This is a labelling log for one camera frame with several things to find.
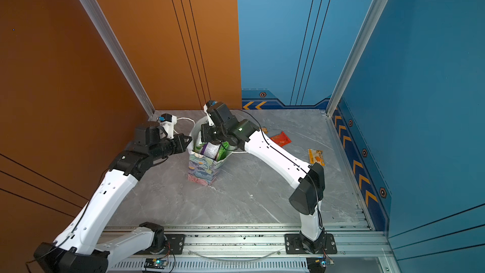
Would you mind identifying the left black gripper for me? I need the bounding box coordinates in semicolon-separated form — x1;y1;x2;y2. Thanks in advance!
150;133;193;163

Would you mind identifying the large green chips bag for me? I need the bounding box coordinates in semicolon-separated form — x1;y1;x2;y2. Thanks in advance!
216;142;232;161

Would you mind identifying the purple white snack bag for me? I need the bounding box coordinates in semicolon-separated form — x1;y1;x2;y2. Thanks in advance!
200;142;221;160

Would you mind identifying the floral white paper bag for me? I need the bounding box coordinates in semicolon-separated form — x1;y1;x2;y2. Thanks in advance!
187;117;244;186

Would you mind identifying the small red snack packet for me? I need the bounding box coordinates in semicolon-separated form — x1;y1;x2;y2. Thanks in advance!
270;131;292;147

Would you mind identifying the yellow orange snack packet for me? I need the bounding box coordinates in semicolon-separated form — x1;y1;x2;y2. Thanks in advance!
308;149;325;166

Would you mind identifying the green white snack bag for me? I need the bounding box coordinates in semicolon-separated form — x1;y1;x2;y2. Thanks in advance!
193;142;210;154

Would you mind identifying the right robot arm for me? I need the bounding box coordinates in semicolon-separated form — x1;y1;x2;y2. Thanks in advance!
200;101;325;246

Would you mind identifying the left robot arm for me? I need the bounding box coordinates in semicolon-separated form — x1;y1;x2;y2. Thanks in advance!
33;122;192;272

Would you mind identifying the left circuit board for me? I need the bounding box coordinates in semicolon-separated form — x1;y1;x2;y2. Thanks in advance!
143;259;169;271

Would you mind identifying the circuit board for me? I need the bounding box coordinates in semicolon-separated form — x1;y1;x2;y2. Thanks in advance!
306;257;335;273
143;259;169;271

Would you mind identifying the right circuit board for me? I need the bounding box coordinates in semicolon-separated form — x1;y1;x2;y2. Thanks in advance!
306;257;335;273

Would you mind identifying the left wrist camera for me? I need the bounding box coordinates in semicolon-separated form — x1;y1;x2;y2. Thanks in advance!
157;113;177;139

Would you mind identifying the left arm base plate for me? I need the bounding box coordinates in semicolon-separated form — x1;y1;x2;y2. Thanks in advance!
150;234;186;256

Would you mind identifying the aluminium rail frame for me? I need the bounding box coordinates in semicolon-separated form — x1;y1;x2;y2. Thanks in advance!
109;221;400;272

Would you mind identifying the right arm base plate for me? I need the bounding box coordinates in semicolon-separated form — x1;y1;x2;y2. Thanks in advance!
284;232;338;255

